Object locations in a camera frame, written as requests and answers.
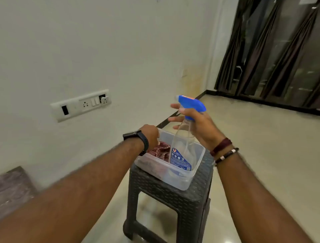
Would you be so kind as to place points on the person's left hand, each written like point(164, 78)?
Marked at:
point(151, 136)

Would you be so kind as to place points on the person's right hand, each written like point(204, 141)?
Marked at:
point(205, 127)

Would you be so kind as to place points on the red checked cleaning cloth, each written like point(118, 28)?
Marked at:
point(161, 150)

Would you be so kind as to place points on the blue-trigger clear spray bottle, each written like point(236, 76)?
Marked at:
point(181, 152)

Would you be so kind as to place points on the brown wooden cabinet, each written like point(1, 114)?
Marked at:
point(15, 190)

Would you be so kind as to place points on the person's left forearm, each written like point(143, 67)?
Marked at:
point(75, 195)

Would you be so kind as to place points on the person's right forearm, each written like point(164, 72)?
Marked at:
point(250, 200)

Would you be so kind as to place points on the black smartwatch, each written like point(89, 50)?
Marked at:
point(143, 140)

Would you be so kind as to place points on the maroon thread wristband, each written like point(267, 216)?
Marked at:
point(221, 146)

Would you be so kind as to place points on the clear plastic container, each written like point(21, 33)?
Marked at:
point(175, 181)

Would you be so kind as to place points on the dark woven plastic stool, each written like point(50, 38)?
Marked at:
point(175, 200)

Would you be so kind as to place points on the dark brown curtain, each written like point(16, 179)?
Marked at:
point(230, 62)

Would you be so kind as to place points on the glass window door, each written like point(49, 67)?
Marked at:
point(295, 50)

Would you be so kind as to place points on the wide white switch socket panel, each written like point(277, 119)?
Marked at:
point(75, 106)

